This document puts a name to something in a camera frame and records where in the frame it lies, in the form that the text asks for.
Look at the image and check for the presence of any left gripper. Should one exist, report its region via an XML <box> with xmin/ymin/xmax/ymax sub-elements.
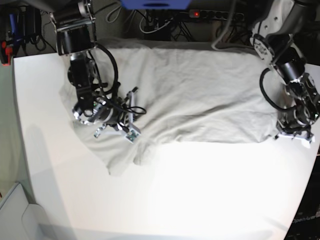
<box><xmin>273</xmin><ymin>118</ymin><xmax>315</xmax><ymax>141</ymax></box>

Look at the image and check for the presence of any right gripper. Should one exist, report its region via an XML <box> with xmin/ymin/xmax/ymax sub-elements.
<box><xmin>93</xmin><ymin>87</ymin><xmax>147</xmax><ymax>138</ymax></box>

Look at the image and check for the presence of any beige t-shirt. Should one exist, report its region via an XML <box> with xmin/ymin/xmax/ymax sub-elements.
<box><xmin>70</xmin><ymin>42</ymin><xmax>279</xmax><ymax>176</ymax></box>

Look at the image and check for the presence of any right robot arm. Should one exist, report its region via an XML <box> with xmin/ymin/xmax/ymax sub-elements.
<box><xmin>50</xmin><ymin>0</ymin><xmax>147</xmax><ymax>143</ymax></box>

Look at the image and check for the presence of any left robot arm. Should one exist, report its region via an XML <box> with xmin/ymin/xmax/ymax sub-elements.
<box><xmin>250</xmin><ymin>0</ymin><xmax>320</xmax><ymax>147</ymax></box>

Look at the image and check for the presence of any blue overhead box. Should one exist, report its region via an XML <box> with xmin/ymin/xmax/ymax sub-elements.
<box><xmin>120</xmin><ymin>0</ymin><xmax>191</xmax><ymax>10</ymax></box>

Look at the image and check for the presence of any red black clamp tool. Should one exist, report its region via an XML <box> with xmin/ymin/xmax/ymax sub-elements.
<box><xmin>0</xmin><ymin>40</ymin><xmax>13</xmax><ymax>66</ymax></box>

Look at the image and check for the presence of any black power strip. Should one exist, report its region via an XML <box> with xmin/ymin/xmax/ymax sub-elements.
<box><xmin>188</xmin><ymin>9</ymin><xmax>245</xmax><ymax>22</ymax></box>

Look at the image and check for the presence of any white plastic bin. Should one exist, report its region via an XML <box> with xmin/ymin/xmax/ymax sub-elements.
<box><xmin>0</xmin><ymin>183</ymin><xmax>50</xmax><ymax>240</ymax></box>

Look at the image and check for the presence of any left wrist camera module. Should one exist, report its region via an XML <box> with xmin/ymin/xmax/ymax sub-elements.
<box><xmin>301</xmin><ymin>137</ymin><xmax>316</xmax><ymax>149</ymax></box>

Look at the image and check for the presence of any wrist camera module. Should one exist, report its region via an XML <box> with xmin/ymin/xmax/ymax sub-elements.
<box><xmin>124</xmin><ymin>127</ymin><xmax>141</xmax><ymax>144</ymax></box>
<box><xmin>301</xmin><ymin>137</ymin><xmax>316</xmax><ymax>149</ymax></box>

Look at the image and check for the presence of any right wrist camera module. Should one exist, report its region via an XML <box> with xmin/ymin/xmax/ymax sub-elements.
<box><xmin>124</xmin><ymin>127</ymin><xmax>141</xmax><ymax>144</ymax></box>

